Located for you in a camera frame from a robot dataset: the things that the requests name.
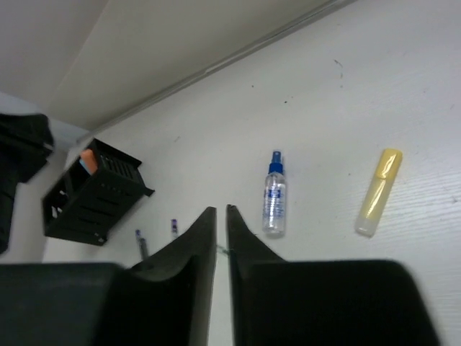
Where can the clear blue spray bottle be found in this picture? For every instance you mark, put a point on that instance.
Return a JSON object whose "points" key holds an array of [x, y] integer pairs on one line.
{"points": [[274, 205]]}

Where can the aluminium rail back edge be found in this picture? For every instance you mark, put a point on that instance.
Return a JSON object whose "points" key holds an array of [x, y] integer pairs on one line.
{"points": [[285, 30]]}

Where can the orange capped glue stick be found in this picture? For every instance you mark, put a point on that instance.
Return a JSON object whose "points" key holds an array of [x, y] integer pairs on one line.
{"points": [[88, 161]]}

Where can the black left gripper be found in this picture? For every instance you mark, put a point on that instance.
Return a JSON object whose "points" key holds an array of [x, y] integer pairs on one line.
{"points": [[26, 143]]}

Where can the black slotted organizer box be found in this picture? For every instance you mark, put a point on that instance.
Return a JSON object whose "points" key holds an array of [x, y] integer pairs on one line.
{"points": [[83, 208]]}

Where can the green thin pen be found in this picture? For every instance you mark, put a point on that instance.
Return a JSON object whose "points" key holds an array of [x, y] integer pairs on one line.
{"points": [[222, 250]]}

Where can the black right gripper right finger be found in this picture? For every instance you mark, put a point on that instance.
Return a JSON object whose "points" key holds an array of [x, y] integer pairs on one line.
{"points": [[339, 302]]}

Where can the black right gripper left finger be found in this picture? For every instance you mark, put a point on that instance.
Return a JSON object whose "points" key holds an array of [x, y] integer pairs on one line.
{"points": [[163, 300]]}

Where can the yellow highlighter marker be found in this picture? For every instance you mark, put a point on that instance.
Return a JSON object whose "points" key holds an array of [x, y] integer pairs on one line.
{"points": [[378, 192]]}

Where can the dark blue clip pen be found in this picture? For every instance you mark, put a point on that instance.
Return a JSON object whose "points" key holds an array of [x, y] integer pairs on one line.
{"points": [[142, 245]]}

